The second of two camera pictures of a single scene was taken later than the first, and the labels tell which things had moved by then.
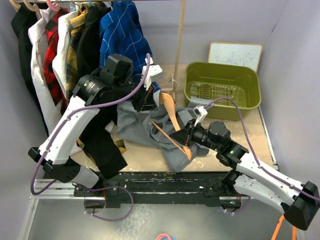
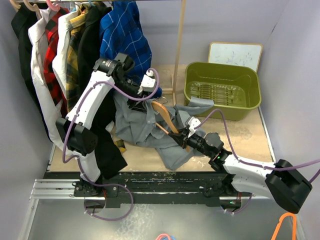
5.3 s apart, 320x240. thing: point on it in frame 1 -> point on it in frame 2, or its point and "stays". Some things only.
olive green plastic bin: x=207 y=81 stays
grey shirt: x=155 y=126 stays
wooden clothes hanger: x=170 y=102 -> x=165 y=113
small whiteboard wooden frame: x=247 y=54 stays
